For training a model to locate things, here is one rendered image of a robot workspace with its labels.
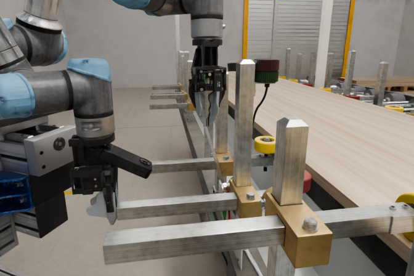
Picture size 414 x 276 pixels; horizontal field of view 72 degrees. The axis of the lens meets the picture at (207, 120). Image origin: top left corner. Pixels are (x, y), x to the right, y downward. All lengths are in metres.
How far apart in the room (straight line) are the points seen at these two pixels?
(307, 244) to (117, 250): 0.25
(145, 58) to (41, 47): 7.40
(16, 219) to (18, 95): 0.46
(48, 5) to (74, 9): 7.66
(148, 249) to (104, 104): 0.29
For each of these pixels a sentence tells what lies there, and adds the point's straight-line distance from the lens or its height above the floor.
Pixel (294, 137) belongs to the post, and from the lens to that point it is 0.43.
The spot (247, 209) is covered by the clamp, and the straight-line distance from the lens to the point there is 0.67.
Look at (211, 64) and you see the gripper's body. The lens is 0.65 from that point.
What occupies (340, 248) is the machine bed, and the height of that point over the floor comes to 0.76.
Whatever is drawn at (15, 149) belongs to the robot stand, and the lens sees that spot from 0.82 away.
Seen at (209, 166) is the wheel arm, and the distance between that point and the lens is 0.92.
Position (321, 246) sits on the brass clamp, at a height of 0.95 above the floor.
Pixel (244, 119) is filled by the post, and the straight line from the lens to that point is 0.66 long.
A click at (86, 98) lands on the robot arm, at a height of 1.11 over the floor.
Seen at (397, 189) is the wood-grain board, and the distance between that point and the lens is 0.77.
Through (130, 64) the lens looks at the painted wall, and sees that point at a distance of 8.34.
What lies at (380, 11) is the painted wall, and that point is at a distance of 10.59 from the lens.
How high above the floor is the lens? 1.21
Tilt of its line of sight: 15 degrees down
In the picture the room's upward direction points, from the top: straight up
